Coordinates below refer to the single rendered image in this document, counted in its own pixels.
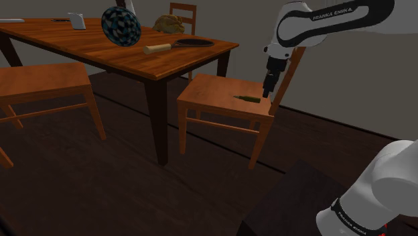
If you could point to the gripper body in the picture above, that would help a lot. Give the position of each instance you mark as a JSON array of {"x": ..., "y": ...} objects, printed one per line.
[{"x": 273, "y": 72}]

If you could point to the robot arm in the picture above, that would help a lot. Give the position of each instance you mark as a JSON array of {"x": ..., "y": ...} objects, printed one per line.
[{"x": 385, "y": 183}]

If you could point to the wooden chair with backrest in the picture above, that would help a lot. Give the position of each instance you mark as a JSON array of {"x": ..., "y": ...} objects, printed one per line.
[{"x": 222, "y": 93}]

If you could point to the wooden chair behind table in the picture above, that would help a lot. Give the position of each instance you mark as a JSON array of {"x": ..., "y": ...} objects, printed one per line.
[{"x": 186, "y": 14}]

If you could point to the tan crumpled lump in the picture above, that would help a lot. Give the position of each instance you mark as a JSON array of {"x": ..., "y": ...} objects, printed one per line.
[{"x": 169, "y": 24}]

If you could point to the wooden dining table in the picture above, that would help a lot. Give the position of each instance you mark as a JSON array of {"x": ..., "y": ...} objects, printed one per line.
[{"x": 130, "y": 58}]

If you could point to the white vase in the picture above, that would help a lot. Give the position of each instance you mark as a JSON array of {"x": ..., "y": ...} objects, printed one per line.
[{"x": 129, "y": 6}]

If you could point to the blue patterned ball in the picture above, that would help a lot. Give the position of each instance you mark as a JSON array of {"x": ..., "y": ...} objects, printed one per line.
[{"x": 121, "y": 26}]

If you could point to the white cup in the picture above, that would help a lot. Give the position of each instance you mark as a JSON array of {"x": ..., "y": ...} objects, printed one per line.
[{"x": 77, "y": 21}]

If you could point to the black flat phone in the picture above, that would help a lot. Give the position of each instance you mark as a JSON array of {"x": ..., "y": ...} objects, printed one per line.
[{"x": 60, "y": 20}]

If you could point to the flat white plate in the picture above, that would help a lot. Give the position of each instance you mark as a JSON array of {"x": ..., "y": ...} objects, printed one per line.
[{"x": 11, "y": 20}]

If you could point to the wooden chair leg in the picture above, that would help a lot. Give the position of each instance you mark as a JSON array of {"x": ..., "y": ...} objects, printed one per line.
[{"x": 5, "y": 158}]

